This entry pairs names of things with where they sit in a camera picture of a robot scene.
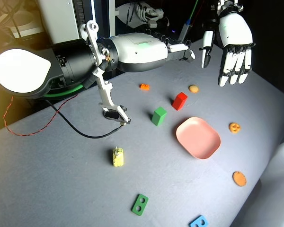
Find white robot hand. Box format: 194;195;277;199
108;32;196;73
198;9;256;87

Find red block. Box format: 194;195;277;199
172;92;188;111

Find spare white robot hand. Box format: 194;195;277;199
115;1;165;29

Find pink plastic plate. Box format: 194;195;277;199
176;117;222;160

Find green two-hole block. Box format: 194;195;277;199
131;193;149;216

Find blue two-hole block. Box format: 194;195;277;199
188;215;209;227

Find orange toy pretzel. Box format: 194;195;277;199
228;122;241;134

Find white plastic box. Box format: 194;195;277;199
0;9;44;40

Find grey table cloth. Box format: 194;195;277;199
0;37;284;227

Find round orange toy cookie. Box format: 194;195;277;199
232;171;247;187

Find thin green cable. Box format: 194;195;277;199
188;0;199;24

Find grey cable plug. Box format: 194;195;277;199
178;20;193;44

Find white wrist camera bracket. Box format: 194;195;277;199
79;20;132;126

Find thick green cable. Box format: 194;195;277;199
41;81;88;98

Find black camera cable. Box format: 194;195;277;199
46;99;125;139

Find red black twisted wire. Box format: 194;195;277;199
3;93;80;137

